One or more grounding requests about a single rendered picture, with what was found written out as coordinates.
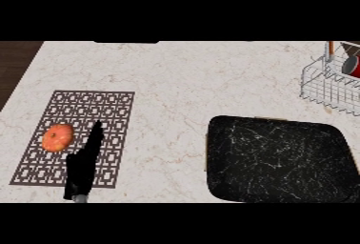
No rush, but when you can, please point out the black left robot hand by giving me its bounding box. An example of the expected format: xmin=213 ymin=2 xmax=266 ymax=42
xmin=62 ymin=120 xmax=105 ymax=201

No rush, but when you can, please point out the black marbled tray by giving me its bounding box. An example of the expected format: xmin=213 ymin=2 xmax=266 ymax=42
xmin=205 ymin=114 xmax=360 ymax=204

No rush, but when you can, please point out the red can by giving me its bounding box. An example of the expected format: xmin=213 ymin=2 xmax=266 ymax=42
xmin=341 ymin=52 xmax=360 ymax=79

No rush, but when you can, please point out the orange red round fruit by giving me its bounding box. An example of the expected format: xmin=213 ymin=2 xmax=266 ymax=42
xmin=41 ymin=123 xmax=75 ymax=153

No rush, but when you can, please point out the dark brown lattice placemat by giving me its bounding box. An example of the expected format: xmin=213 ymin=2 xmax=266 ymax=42
xmin=9 ymin=90 xmax=136 ymax=190

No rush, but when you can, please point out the white wire tiered basket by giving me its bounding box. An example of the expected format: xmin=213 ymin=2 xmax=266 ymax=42
xmin=298 ymin=41 xmax=360 ymax=117

